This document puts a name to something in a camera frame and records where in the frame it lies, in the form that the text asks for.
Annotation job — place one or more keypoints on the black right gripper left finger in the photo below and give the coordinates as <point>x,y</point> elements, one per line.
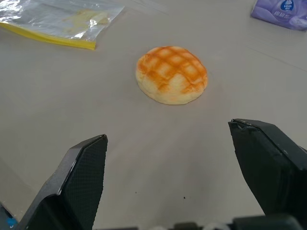
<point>79,182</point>

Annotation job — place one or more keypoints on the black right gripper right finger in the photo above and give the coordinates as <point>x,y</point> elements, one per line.
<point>266,163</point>

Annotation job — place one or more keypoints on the small round orange object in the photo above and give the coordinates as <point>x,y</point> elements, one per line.
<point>171,75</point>

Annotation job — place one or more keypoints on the clear yellow-zip plastic bag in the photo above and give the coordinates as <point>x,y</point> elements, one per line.
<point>55,21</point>

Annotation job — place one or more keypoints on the purple tissue box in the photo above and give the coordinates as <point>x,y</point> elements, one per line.
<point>283,14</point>

